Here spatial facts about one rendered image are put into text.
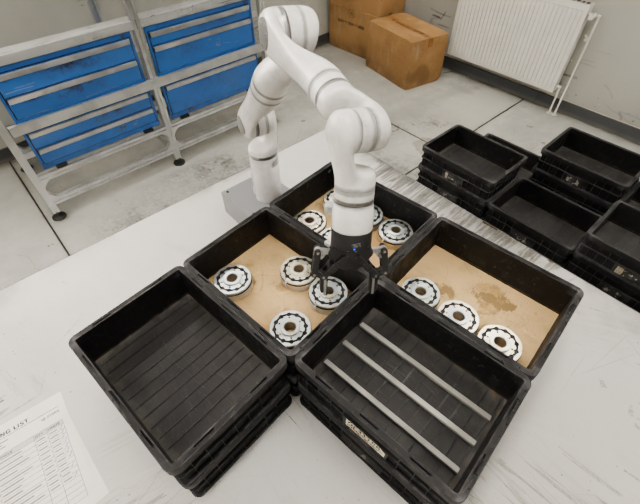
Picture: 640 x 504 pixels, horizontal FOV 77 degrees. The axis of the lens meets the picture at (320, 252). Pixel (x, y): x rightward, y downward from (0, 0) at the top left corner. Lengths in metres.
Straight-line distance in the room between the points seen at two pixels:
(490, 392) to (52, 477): 1.01
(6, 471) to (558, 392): 1.34
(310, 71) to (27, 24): 2.86
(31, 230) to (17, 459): 1.92
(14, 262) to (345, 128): 2.43
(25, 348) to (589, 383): 1.53
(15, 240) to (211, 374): 2.14
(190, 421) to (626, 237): 1.81
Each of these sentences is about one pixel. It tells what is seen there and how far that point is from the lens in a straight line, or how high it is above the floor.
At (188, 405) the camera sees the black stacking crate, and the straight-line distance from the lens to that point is 1.00.
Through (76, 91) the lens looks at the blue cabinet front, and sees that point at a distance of 2.70.
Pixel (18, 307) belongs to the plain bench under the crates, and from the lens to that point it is 1.53.
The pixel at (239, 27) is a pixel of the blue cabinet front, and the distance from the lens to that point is 3.04.
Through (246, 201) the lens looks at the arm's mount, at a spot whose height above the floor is 0.80.
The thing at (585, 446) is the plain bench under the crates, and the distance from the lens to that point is 1.22.
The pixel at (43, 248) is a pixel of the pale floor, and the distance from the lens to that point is 2.83.
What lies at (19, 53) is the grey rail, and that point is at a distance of 2.58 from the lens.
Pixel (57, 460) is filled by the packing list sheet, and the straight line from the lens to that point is 1.22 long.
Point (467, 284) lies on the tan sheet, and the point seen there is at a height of 0.83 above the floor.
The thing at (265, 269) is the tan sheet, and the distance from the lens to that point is 1.16.
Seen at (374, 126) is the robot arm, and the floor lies 1.38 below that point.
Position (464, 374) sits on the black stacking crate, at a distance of 1.03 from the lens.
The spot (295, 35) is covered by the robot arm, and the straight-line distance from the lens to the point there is 0.87.
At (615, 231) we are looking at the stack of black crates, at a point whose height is 0.49.
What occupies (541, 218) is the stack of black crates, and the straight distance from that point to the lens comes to 2.20.
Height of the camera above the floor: 1.72
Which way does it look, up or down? 48 degrees down
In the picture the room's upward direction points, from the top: 1 degrees counter-clockwise
